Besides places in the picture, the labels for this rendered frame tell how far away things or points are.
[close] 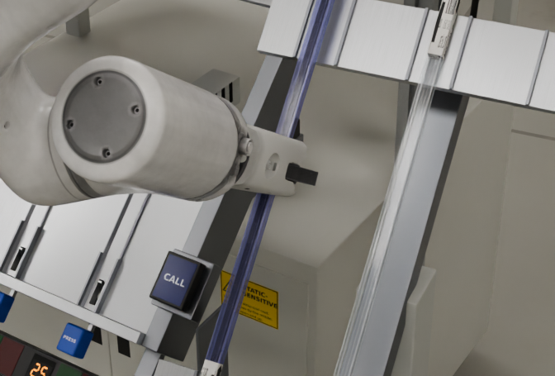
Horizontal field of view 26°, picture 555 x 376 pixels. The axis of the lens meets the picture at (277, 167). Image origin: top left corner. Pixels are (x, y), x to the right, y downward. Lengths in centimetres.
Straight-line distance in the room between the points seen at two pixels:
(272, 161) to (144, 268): 34
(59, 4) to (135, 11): 140
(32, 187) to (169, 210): 42
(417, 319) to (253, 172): 27
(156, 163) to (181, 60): 118
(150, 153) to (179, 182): 7
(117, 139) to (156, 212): 49
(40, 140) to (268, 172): 20
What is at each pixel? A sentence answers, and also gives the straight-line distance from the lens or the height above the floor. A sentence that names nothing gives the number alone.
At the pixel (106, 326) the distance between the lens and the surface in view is 124.
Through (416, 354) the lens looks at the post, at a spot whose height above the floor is 76.
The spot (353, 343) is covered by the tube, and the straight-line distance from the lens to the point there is 104.
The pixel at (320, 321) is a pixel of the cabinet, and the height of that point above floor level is 53.
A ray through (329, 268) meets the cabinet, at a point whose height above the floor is 60.
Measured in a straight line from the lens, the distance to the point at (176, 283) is 118.
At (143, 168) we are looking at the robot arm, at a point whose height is 110.
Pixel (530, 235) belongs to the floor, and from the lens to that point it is 266.
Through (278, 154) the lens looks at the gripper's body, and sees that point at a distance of 94.
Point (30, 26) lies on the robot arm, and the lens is 75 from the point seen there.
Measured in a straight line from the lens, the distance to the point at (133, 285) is 126.
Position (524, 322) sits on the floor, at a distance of 242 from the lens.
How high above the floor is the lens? 152
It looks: 32 degrees down
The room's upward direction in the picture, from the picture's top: straight up
